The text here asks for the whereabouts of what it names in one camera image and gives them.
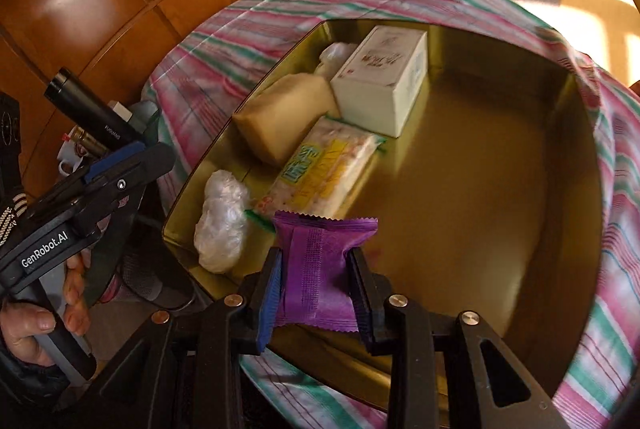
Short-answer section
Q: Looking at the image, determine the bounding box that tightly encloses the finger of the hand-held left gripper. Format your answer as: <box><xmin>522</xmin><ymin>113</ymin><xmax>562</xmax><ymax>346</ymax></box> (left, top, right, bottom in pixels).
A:
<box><xmin>29</xmin><ymin>142</ymin><xmax>177</xmax><ymax>221</ymax></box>
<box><xmin>74</xmin><ymin>187</ymin><xmax>148</xmax><ymax>241</ymax></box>

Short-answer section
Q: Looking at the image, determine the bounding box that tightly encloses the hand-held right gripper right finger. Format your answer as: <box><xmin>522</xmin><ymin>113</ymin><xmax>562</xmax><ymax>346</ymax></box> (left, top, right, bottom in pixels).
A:
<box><xmin>346</xmin><ymin>248</ymin><xmax>572</xmax><ymax>429</ymax></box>

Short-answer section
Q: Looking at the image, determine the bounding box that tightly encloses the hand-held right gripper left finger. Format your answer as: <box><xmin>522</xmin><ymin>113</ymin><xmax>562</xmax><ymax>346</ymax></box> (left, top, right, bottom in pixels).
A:
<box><xmin>82</xmin><ymin>247</ymin><xmax>285</xmax><ymax>429</ymax></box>

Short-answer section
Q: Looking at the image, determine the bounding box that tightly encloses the purple snack packet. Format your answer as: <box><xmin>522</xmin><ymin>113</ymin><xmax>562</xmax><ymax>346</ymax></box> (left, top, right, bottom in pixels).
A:
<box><xmin>271</xmin><ymin>210</ymin><xmax>380</xmax><ymax>335</ymax></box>

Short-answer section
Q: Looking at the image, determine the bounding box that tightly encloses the large plastic bundle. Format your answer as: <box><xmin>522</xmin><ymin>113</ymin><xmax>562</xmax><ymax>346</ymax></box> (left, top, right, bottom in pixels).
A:
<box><xmin>193</xmin><ymin>168</ymin><xmax>252</xmax><ymax>274</ymax></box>

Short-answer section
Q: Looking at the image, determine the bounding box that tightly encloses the cracker packet with green label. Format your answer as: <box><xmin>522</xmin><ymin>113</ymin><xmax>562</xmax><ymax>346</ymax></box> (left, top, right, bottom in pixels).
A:
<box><xmin>253</xmin><ymin>116</ymin><xmax>388</xmax><ymax>221</ymax></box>

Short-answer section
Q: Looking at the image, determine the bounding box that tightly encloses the gold tin box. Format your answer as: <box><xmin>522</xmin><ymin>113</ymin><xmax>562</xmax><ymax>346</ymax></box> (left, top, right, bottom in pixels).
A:
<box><xmin>161</xmin><ymin>18</ymin><xmax>604</xmax><ymax>404</ymax></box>

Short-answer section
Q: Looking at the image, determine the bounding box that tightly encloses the yellow sponge block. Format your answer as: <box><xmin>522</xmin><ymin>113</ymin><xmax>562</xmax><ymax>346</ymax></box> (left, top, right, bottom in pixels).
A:
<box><xmin>231</xmin><ymin>73</ymin><xmax>342</xmax><ymax>168</ymax></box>

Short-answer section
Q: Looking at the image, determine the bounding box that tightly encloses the white carton box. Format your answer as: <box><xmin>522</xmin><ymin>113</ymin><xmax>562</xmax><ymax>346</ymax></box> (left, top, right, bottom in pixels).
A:
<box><xmin>329</xmin><ymin>24</ymin><xmax>429</xmax><ymax>139</ymax></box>

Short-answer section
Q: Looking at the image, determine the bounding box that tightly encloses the small plastic ball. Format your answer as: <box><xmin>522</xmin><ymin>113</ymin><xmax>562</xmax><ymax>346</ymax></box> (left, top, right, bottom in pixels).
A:
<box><xmin>314</xmin><ymin>41</ymin><xmax>360</xmax><ymax>78</ymax></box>

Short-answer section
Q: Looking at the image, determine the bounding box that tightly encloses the person's left forearm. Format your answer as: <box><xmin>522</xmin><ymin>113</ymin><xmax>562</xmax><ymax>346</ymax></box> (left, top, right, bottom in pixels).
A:
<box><xmin>0</xmin><ymin>336</ymin><xmax>72</xmax><ymax>412</ymax></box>

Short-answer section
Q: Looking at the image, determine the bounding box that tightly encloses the person's left hand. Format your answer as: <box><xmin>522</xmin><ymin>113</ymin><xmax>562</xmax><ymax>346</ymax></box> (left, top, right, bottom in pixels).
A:
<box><xmin>0</xmin><ymin>253</ymin><xmax>92</xmax><ymax>368</ymax></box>

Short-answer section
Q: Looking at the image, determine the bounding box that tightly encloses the small brass cylinder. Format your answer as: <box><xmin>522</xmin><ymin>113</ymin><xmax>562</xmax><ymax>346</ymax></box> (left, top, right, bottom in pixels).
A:
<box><xmin>69</xmin><ymin>129</ymin><xmax>109</xmax><ymax>158</ymax></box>

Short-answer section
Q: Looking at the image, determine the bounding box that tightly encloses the white mug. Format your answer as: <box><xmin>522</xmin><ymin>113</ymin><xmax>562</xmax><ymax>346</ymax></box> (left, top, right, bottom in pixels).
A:
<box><xmin>56</xmin><ymin>140</ymin><xmax>89</xmax><ymax>176</ymax></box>

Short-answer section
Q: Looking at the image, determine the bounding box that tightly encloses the black flask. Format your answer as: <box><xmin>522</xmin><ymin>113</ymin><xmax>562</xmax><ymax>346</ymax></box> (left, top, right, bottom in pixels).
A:
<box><xmin>43</xmin><ymin>68</ymin><xmax>144</xmax><ymax>151</ymax></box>

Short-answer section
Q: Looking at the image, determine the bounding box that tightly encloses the striped pink green bed sheet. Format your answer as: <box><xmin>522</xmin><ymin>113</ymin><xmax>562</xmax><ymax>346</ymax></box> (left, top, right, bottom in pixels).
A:
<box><xmin>140</xmin><ymin>0</ymin><xmax>640</xmax><ymax>429</ymax></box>

